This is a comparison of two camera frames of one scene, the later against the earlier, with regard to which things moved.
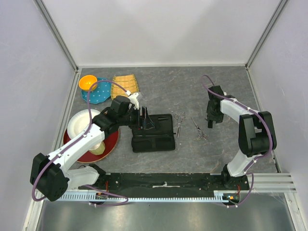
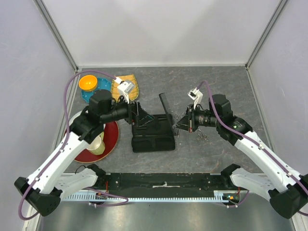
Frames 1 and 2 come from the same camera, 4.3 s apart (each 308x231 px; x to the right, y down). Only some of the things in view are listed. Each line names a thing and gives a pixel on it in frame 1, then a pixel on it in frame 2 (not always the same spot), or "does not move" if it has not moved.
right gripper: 218,118 to 188,122
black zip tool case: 161,137 does not move
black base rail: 163,182 does not move
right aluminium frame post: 281,6 does not move
